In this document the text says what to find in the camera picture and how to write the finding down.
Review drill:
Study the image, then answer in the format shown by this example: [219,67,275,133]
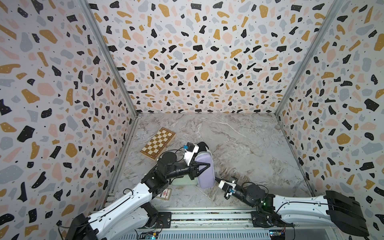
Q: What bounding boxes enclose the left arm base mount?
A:
[144,212,172,229]

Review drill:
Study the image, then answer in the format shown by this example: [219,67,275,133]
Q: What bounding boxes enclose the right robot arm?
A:
[221,183,370,238]

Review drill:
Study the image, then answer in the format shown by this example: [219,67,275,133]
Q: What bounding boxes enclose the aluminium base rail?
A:
[98,206,341,240]

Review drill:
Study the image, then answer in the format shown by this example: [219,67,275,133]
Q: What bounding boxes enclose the wooden chessboard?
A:
[140,128,176,161]

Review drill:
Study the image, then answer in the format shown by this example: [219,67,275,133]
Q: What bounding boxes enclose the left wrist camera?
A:
[183,142,199,166]

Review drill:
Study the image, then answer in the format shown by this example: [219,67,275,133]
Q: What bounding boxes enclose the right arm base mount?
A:
[251,211,295,229]

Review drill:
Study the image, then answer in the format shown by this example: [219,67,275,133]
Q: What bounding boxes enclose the mint green zippered sleeve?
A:
[171,176,198,186]

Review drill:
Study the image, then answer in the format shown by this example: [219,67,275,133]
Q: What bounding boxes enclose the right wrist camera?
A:
[215,177,238,200]

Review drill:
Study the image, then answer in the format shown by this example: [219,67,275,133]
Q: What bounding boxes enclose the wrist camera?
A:
[215,177,238,200]
[183,142,199,166]

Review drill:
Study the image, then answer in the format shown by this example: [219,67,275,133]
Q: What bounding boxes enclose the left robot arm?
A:
[64,151,215,240]

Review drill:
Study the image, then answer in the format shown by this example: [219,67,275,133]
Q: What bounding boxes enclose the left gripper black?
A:
[164,156,210,182]

